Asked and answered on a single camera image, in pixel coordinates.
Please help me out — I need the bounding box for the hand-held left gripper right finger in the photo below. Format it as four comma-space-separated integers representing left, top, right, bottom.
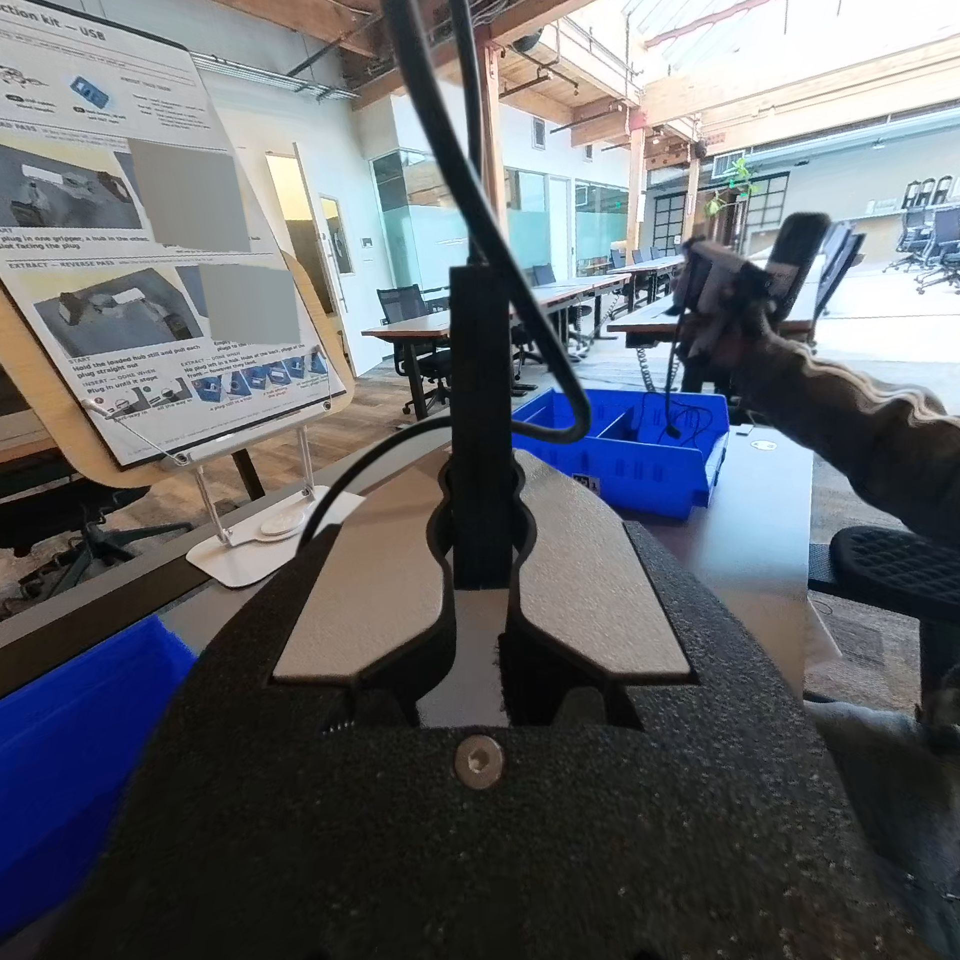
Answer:
506, 450, 696, 688

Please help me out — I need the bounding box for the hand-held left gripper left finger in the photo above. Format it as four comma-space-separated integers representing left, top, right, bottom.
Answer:
273, 450, 457, 690

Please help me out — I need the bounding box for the blue plastic bin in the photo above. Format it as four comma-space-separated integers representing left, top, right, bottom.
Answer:
0, 612, 199, 949
510, 386, 732, 522

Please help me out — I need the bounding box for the black usb hub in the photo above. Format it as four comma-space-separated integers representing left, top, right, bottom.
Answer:
447, 264, 523, 591

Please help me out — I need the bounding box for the black usb hub cable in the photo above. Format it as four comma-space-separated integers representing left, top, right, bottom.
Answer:
296, 0, 595, 559

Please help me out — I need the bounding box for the person's right forearm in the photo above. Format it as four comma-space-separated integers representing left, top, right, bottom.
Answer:
732, 320, 960, 550

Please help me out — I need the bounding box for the wooden office desk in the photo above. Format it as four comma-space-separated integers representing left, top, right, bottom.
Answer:
360, 275, 631, 421
606, 288, 823, 394

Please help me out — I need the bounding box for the white document stand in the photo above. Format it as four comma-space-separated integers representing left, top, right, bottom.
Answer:
93, 393, 367, 589

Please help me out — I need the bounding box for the black office chair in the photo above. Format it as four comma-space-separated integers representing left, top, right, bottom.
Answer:
0, 450, 196, 604
882, 176, 960, 295
375, 282, 454, 421

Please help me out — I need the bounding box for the black mesh chair armrest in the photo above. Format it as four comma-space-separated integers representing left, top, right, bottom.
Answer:
807, 525, 960, 703

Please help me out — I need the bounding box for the wooden support column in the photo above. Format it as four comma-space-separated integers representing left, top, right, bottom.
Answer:
474, 0, 514, 271

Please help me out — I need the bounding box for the instruction sheet on stand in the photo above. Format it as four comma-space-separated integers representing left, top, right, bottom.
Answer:
0, 0, 358, 490

